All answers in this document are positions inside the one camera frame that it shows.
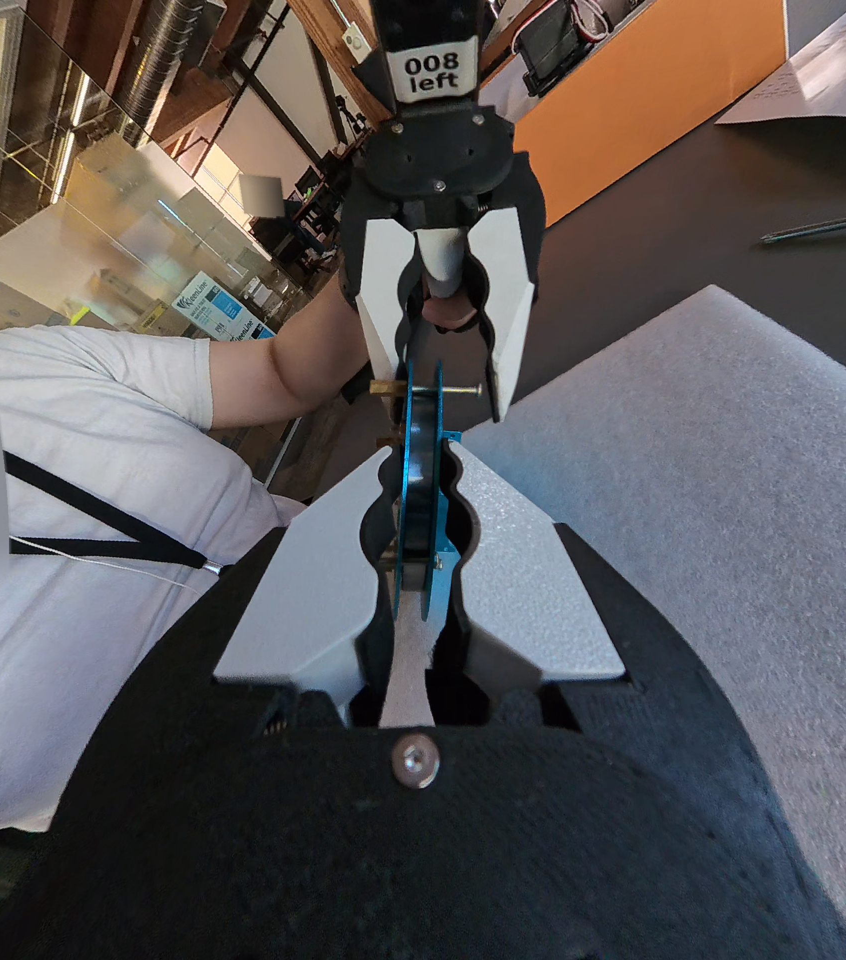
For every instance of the long silver machine screw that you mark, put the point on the long silver machine screw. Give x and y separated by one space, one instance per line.
464 390

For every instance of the orange cardboard box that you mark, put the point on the orange cardboard box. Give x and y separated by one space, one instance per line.
640 97

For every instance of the wooden pillar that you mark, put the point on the wooden pillar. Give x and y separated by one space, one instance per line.
333 45

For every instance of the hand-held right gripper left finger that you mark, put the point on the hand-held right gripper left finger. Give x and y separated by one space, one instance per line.
303 600

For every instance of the blue round metal turntable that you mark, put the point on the blue round metal turntable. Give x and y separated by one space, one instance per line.
419 450

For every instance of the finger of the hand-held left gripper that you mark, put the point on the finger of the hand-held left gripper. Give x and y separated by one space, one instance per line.
378 285
513 285

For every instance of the printed instruction manual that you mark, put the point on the printed instruction manual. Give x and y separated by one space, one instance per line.
828 67

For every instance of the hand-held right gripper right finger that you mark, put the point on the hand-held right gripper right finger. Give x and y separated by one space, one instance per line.
535 600

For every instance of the person's left hand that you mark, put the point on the person's left hand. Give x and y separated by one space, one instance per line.
449 313

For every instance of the white blue printed carton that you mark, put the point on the white blue printed carton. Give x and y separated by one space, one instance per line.
220 307

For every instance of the white foam sheet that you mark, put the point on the white foam sheet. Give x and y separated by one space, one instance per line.
693 525

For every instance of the person's left forearm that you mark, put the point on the person's left forearm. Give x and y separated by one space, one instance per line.
280 375

